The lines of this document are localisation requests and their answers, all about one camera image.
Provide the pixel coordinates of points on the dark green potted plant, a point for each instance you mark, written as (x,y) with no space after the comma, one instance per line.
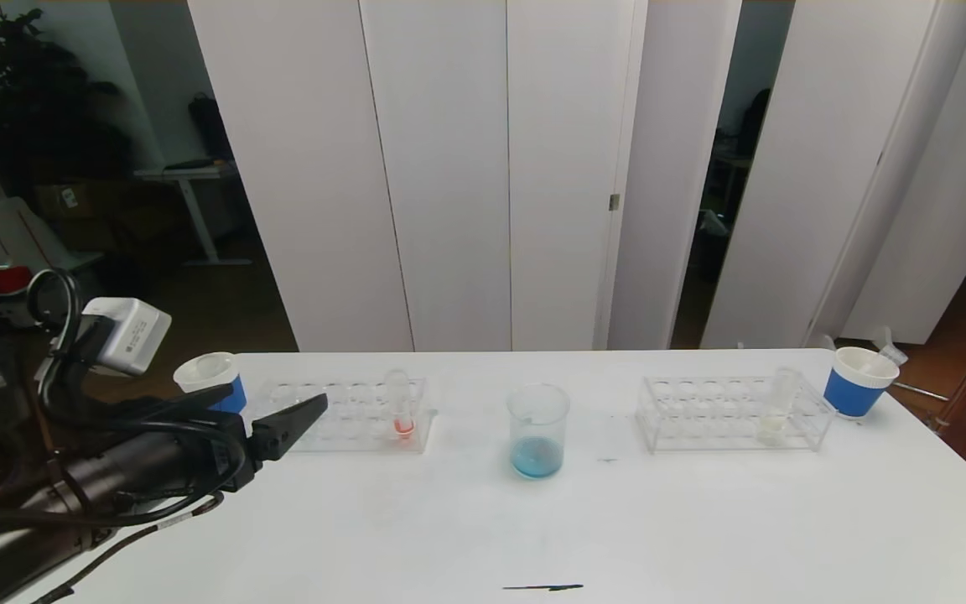
(30,109)

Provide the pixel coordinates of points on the white partition foot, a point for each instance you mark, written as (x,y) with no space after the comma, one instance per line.
(823,340)

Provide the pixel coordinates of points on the white folding partition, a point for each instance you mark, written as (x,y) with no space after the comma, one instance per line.
(449,168)
(827,168)

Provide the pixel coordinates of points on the brown cardboard box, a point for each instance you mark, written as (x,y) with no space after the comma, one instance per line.
(72,201)

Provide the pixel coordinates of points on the blue white paper cup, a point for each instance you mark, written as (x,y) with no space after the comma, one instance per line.
(856,393)
(198,379)

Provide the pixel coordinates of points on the clear acrylic test tube rack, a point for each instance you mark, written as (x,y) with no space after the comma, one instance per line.
(718,415)
(357,415)

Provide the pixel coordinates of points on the black bag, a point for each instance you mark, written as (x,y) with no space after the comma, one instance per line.
(208,126)

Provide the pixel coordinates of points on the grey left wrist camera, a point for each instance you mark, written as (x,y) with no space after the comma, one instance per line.
(127,335)

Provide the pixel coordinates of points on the blue pigment test tube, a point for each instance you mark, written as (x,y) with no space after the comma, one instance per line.
(215,366)

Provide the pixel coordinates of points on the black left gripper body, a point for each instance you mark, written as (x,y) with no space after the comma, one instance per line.
(231,454)

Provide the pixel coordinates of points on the black tape strip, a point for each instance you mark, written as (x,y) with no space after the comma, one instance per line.
(546,586)

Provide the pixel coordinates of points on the white machine with slanted panel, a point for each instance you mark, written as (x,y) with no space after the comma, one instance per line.
(13,235)

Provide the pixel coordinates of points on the white standing desk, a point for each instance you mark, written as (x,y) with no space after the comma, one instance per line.
(189,170)

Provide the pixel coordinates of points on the clear glass beaker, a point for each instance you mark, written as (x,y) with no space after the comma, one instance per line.
(538,445)

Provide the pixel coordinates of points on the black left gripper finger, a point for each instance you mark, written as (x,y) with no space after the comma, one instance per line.
(189,401)
(290,424)

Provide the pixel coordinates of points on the red pigment test tube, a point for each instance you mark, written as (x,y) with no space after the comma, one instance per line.
(885,352)
(403,426)

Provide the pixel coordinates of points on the white pigment test tube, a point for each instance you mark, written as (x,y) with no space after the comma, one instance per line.
(776,424)

